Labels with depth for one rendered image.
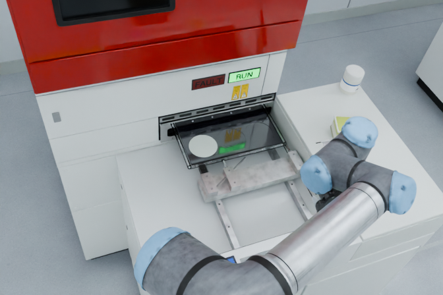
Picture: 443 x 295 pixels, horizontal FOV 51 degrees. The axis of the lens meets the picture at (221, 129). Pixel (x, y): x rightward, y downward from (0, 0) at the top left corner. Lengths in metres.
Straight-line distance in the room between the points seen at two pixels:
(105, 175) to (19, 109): 1.39
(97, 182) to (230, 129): 0.54
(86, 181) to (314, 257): 1.19
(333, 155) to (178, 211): 0.73
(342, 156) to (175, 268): 0.42
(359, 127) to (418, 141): 2.19
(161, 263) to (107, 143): 0.95
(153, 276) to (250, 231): 0.82
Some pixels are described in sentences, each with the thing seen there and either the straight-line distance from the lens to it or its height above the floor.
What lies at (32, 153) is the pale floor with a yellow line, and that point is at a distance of 2.85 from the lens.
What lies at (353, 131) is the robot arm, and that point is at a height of 1.46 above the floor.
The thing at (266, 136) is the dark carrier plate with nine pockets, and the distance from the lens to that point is 1.69.
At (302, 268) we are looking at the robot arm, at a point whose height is 1.51.
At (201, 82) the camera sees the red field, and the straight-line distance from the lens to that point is 1.55.
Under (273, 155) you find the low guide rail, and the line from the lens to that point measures 1.70.
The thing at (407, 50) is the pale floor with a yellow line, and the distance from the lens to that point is 3.89.
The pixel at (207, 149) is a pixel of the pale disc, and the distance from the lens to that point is 1.62.
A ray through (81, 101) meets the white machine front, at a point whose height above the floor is 1.12.
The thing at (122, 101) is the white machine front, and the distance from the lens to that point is 1.52.
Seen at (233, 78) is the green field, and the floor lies 1.10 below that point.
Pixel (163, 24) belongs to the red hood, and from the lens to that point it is 1.29.
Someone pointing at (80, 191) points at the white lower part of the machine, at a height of 0.65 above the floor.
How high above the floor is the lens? 2.17
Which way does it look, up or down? 49 degrees down
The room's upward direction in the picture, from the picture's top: 8 degrees clockwise
